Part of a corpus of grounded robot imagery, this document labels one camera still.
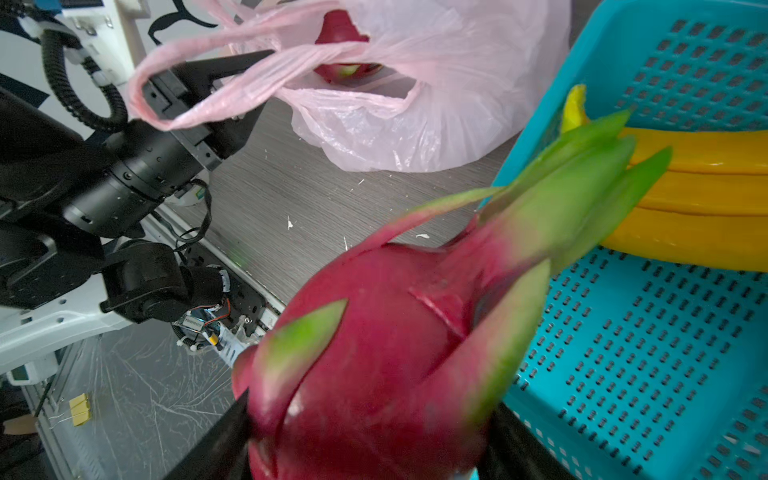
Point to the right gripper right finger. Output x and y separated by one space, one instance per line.
513 452

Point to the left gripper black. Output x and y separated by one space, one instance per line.
149 165

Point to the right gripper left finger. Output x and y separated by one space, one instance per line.
222 451

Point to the red dragon fruit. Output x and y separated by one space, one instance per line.
390 361
338 27

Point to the pink plastic bag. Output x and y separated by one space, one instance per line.
459 78

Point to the yellow banana bunch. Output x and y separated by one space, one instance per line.
709 209

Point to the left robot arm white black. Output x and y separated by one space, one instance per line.
75 260

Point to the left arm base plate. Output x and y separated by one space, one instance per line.
241 318

